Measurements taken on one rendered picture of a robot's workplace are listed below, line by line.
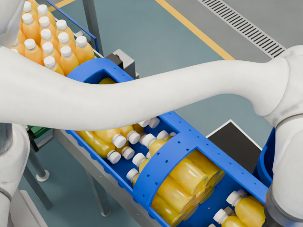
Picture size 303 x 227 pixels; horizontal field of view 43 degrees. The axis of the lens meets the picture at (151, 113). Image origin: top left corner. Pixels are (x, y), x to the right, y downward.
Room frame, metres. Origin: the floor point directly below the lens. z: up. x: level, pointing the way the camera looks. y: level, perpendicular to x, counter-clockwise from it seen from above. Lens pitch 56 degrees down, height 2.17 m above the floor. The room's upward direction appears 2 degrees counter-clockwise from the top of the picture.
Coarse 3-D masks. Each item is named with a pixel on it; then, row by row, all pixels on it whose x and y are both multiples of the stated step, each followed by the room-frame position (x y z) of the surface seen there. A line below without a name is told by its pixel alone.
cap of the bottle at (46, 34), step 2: (42, 30) 1.13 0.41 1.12; (44, 30) 1.13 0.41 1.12; (46, 30) 1.13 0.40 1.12; (48, 30) 1.13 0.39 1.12; (42, 32) 1.12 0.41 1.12; (44, 32) 1.12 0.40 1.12; (46, 32) 1.12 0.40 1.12; (48, 32) 1.12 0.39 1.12; (50, 32) 1.12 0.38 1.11; (42, 34) 1.11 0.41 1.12; (44, 34) 1.11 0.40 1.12; (46, 34) 1.11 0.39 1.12; (48, 34) 1.11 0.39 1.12; (50, 34) 1.12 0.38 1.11; (42, 36) 1.11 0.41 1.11; (44, 36) 1.10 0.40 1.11; (46, 36) 1.10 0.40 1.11; (48, 36) 1.11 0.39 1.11; (50, 36) 1.11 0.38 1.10; (44, 38) 1.10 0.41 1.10; (46, 38) 1.10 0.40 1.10
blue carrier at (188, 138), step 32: (96, 64) 0.84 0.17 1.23; (160, 128) 0.72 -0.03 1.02; (192, 128) 0.61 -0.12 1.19; (96, 160) 0.58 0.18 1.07; (128, 160) 0.63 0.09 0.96; (160, 160) 0.49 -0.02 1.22; (224, 160) 0.49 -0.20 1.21; (224, 192) 0.48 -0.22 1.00; (256, 192) 0.39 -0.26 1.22; (192, 224) 0.39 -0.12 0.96
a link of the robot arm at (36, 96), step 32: (0, 64) 0.31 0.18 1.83; (32, 64) 0.33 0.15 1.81; (224, 64) 0.40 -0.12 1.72; (256, 64) 0.41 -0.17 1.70; (288, 64) 0.40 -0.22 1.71; (0, 96) 0.28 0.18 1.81; (32, 96) 0.28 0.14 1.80; (64, 96) 0.29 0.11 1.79; (96, 96) 0.30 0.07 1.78; (128, 96) 0.31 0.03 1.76; (160, 96) 0.32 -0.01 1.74; (192, 96) 0.34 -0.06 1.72; (256, 96) 0.37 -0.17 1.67; (288, 96) 0.35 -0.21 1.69; (64, 128) 0.27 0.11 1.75; (96, 128) 0.27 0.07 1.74
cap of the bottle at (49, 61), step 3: (48, 57) 0.99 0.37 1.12; (51, 57) 0.99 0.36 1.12; (45, 60) 0.97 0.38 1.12; (48, 60) 0.97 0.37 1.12; (51, 60) 0.97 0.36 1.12; (54, 60) 0.97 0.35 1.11; (45, 63) 0.96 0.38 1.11; (48, 63) 0.96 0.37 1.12; (51, 63) 0.96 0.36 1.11; (54, 63) 0.97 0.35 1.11; (48, 66) 0.96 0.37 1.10; (51, 66) 0.96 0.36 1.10
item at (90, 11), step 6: (84, 0) 1.41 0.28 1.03; (90, 0) 1.41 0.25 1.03; (84, 6) 1.41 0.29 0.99; (90, 6) 1.40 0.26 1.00; (90, 12) 1.40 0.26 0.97; (90, 18) 1.39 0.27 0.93; (96, 18) 1.42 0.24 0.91; (90, 24) 1.40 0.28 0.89; (96, 24) 1.41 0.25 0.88; (90, 30) 1.41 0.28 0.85; (96, 30) 1.41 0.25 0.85; (96, 36) 1.40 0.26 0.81; (102, 54) 1.41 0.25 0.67
